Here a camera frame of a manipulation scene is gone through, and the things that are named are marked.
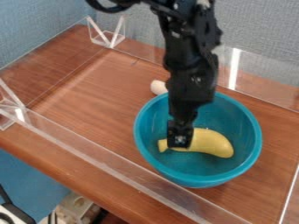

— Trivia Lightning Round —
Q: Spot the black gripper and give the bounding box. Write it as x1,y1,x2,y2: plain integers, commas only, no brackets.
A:
163,53,219,148

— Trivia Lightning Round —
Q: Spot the yellow toy banana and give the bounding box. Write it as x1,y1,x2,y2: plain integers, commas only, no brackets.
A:
158,128,234,158

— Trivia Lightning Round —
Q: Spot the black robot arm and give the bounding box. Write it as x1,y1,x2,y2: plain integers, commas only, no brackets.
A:
118,0,222,148

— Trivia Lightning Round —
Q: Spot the blue plastic bowl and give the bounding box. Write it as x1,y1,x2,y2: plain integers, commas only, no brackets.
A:
134,93,263,188

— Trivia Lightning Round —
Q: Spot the white toy object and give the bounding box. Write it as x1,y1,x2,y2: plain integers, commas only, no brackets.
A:
151,80,168,95

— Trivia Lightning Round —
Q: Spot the clear acrylic front barrier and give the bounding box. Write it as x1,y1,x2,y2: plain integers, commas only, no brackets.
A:
0,80,251,224

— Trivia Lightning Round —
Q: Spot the clear acrylic barrier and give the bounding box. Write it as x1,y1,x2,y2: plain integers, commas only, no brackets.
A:
0,80,251,224
115,39,299,113

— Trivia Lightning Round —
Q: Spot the clear acrylic back barrier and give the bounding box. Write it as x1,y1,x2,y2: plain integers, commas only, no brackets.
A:
115,39,299,113

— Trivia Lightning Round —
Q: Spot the white power strip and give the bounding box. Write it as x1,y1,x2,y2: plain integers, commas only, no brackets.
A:
47,192,100,224

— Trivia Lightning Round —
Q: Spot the black chair part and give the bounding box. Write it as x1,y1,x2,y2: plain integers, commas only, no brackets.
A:
0,185,36,224

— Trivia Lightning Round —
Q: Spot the clear acrylic corner bracket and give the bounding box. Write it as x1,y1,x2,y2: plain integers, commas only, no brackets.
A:
87,16,127,49

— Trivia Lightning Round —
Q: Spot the black cable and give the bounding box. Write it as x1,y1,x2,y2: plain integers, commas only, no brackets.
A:
84,0,142,14

